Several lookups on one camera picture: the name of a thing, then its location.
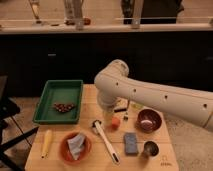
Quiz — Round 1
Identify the black chair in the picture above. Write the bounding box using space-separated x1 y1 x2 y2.
0 75 39 171

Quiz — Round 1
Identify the dark red bowl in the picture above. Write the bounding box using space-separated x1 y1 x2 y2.
136 109 162 133

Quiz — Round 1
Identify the crumpled grey cloth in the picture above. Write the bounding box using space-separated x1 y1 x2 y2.
67 133 85 160

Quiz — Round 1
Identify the blue sponge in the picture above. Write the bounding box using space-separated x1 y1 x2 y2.
124 132 138 155

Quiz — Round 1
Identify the orange fruit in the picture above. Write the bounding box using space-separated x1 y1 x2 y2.
111 117 120 129

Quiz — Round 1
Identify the yellow corn cob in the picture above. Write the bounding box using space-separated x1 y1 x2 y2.
41 130 53 158

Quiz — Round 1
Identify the light green cup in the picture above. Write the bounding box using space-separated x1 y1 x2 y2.
131 103 144 110

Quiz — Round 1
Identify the green plastic tray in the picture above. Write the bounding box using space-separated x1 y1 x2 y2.
33 80 83 124

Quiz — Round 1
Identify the bunch of red grapes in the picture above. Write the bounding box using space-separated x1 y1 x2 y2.
53 103 75 113

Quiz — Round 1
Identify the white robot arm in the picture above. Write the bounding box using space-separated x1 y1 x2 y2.
94 59 213 132

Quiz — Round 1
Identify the dark metal cup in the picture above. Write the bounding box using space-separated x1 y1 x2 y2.
142 141 159 158

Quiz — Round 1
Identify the orange bowl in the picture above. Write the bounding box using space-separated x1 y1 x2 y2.
59 132 92 165

